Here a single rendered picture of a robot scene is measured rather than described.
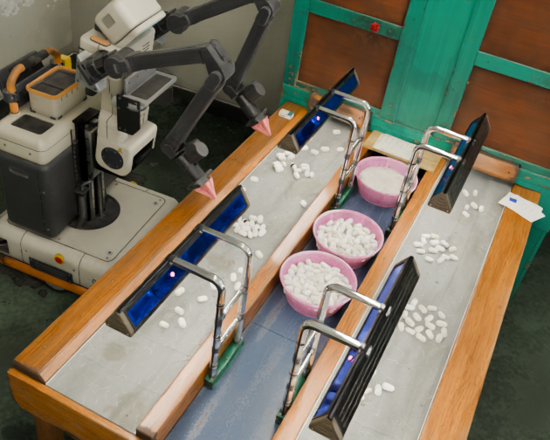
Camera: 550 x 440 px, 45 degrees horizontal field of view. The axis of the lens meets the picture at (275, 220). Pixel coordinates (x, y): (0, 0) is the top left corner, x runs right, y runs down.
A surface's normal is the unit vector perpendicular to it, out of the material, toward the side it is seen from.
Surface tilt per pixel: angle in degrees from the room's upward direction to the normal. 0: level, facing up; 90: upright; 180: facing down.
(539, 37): 90
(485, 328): 0
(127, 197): 0
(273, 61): 90
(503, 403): 0
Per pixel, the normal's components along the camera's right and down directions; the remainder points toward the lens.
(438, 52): -0.44, 0.54
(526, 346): 0.13, -0.76
